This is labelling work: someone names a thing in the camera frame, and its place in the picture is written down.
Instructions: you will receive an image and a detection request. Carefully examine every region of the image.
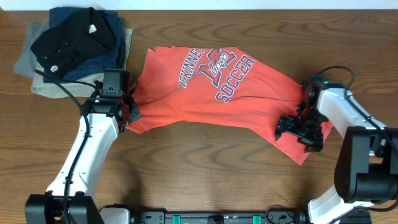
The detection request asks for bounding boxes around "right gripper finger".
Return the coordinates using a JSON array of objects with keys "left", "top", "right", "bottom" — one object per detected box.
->
[
  {"left": 298, "top": 137, "right": 323, "bottom": 152},
  {"left": 274, "top": 115, "right": 297, "bottom": 141}
]

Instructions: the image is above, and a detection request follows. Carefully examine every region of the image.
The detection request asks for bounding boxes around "red soccer t-shirt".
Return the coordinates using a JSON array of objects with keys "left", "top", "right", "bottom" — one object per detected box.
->
[{"left": 126, "top": 45, "right": 333, "bottom": 166}]

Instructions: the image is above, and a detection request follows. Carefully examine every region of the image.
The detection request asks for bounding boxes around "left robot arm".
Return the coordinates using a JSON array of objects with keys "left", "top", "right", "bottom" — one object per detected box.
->
[{"left": 25, "top": 83, "right": 139, "bottom": 223}]

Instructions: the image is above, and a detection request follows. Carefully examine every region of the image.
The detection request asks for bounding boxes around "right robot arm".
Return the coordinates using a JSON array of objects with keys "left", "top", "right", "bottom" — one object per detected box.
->
[{"left": 275, "top": 76, "right": 397, "bottom": 223}]

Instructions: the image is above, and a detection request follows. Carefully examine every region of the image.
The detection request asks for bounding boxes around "khaki folded garment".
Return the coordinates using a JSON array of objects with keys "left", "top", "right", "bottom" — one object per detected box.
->
[{"left": 31, "top": 28, "right": 133, "bottom": 99}]

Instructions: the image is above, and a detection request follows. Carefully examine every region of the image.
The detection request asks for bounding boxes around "navy folded shirt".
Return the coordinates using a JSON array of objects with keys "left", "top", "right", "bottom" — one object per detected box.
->
[{"left": 49, "top": 7, "right": 126, "bottom": 80}]

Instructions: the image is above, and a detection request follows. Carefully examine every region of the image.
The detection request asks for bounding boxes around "black folded polo shirt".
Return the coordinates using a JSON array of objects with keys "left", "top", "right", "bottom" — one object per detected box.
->
[{"left": 30, "top": 7, "right": 116, "bottom": 78}]

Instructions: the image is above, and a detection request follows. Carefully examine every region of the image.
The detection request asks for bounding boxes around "grey folded garment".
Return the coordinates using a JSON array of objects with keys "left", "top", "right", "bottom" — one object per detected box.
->
[{"left": 13, "top": 19, "right": 49, "bottom": 79}]

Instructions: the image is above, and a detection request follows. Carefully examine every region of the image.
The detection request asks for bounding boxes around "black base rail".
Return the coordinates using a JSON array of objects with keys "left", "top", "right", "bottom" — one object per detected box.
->
[{"left": 102, "top": 210, "right": 373, "bottom": 224}]

